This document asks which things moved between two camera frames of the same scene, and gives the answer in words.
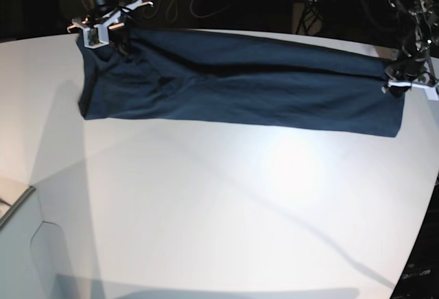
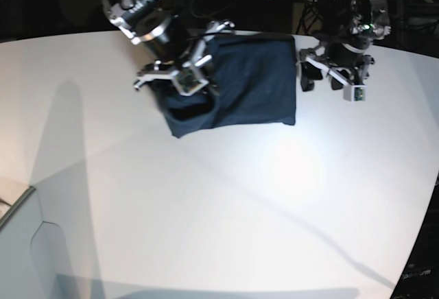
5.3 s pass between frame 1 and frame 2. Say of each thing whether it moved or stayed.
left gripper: moved
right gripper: moved
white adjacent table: stayed
